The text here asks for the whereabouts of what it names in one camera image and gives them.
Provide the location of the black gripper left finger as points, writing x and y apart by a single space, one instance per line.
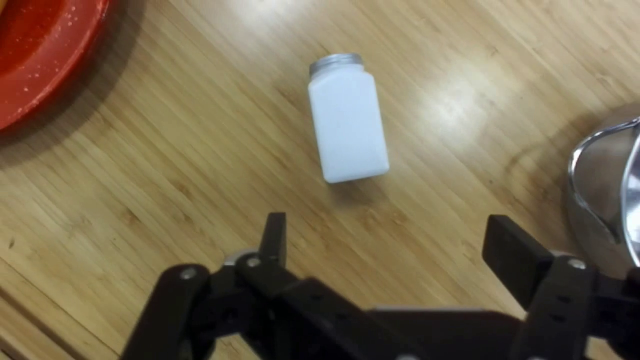
201 301

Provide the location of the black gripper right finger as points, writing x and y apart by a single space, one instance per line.
566 306

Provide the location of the white shaker container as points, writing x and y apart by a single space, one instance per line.
346 127

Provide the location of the steel pot lid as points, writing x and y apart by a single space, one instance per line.
606 181

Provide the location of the red round plate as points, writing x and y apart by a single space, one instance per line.
41 52

